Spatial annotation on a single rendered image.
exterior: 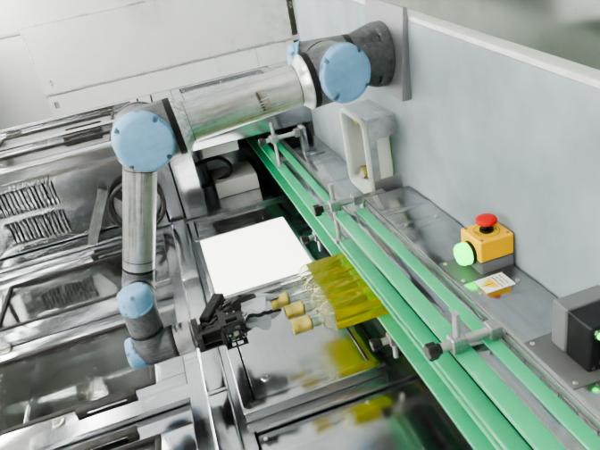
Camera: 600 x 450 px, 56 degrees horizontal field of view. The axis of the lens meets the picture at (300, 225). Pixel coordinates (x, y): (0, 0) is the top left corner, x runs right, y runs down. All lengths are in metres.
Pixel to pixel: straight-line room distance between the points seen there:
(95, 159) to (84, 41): 2.76
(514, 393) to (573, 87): 0.44
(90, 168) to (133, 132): 1.12
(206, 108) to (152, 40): 3.75
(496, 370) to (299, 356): 0.59
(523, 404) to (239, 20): 4.36
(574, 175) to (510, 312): 0.25
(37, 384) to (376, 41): 1.25
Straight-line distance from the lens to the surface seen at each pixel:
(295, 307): 1.31
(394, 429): 1.26
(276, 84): 1.15
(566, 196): 0.96
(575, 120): 0.90
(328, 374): 1.33
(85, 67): 4.90
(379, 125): 1.45
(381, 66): 1.34
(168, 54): 4.89
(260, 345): 1.46
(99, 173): 2.22
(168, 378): 1.54
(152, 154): 1.11
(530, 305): 1.03
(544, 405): 0.90
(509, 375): 0.93
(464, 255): 1.08
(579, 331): 0.89
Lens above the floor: 1.30
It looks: 10 degrees down
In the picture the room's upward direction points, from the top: 107 degrees counter-clockwise
